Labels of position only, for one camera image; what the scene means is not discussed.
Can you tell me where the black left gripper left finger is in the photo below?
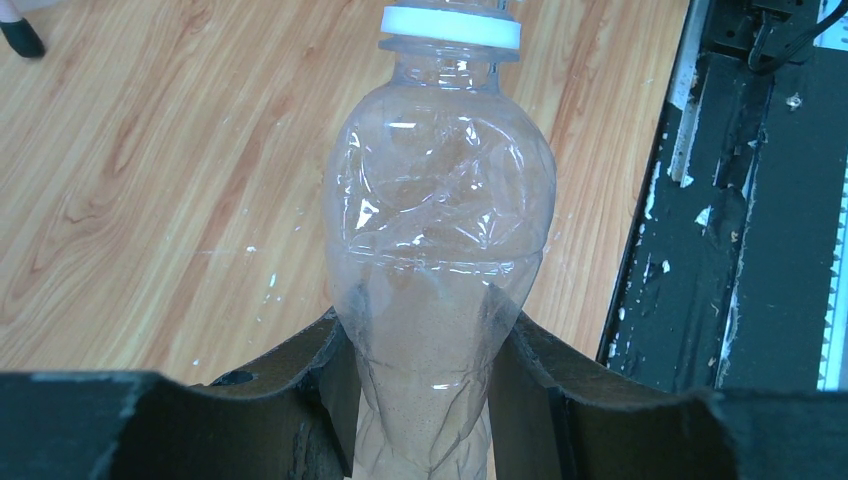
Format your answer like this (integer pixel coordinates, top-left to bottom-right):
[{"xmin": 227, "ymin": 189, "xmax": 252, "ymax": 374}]
[{"xmin": 1, "ymin": 311, "xmax": 360, "ymax": 479}]

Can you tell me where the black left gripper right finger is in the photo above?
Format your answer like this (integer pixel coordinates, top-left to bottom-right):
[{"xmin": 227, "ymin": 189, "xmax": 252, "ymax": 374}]
[{"xmin": 488, "ymin": 315, "xmax": 847, "ymax": 479}]

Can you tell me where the clear bottle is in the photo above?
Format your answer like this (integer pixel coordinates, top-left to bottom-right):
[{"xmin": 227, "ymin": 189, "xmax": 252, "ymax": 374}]
[{"xmin": 323, "ymin": 1, "xmax": 557, "ymax": 479}]

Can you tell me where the pink music stand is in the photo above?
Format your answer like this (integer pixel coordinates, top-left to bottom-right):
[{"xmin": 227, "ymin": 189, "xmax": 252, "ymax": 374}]
[{"xmin": 1, "ymin": 0, "xmax": 47, "ymax": 59}]

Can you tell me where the black metal base rail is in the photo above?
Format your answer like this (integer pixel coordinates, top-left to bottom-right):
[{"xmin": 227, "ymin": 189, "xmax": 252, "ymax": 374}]
[{"xmin": 596, "ymin": 1, "xmax": 847, "ymax": 392}]

